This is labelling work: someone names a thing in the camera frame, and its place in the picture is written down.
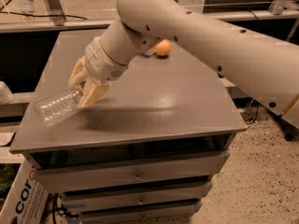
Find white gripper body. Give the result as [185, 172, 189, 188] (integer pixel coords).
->
[84, 36, 128, 82]

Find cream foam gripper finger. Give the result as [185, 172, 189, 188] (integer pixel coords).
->
[68, 56, 89, 89]
[78, 79, 109, 108]

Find clear water bottle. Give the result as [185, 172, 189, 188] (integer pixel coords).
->
[34, 89, 82, 126]

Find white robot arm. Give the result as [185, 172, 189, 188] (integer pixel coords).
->
[68, 0, 299, 128]

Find orange fruit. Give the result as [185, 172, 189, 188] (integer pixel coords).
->
[154, 40, 171, 57]

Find grey drawer cabinet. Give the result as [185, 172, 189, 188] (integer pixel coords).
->
[9, 23, 249, 224]

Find white cardboard box with print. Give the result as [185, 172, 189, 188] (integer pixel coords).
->
[0, 160, 49, 224]

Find metal frame rail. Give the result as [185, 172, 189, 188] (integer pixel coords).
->
[0, 0, 299, 35]

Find black cable on floor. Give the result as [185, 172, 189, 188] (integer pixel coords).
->
[0, 0, 89, 21]

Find black cables under cabinet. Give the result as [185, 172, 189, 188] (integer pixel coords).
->
[46, 193, 82, 224]

